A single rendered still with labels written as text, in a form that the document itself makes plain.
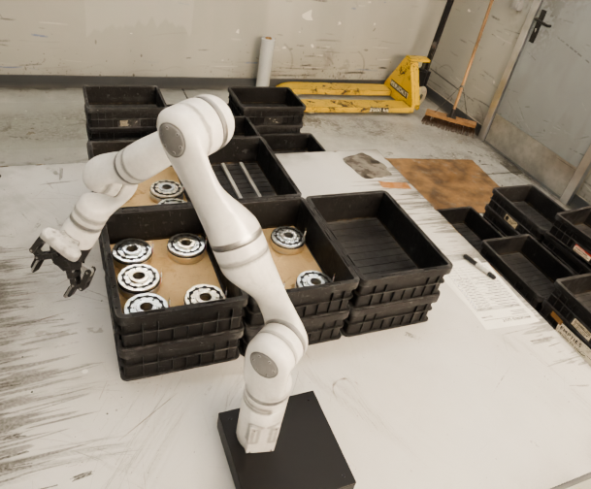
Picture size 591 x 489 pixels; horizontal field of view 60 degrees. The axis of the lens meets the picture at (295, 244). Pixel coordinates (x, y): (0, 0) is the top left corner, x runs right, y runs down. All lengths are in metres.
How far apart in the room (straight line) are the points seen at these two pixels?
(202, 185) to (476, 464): 0.94
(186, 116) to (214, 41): 3.86
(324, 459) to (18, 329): 0.83
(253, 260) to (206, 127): 0.23
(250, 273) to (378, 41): 4.52
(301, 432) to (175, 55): 3.79
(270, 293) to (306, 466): 0.43
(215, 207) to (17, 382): 0.74
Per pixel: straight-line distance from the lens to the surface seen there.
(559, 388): 1.68
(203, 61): 4.68
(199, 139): 0.80
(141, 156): 0.96
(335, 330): 1.45
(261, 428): 1.11
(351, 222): 1.72
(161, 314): 1.18
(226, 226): 0.84
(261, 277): 0.88
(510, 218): 2.97
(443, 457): 1.37
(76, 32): 4.48
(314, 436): 1.23
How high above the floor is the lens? 1.77
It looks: 37 degrees down
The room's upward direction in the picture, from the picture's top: 12 degrees clockwise
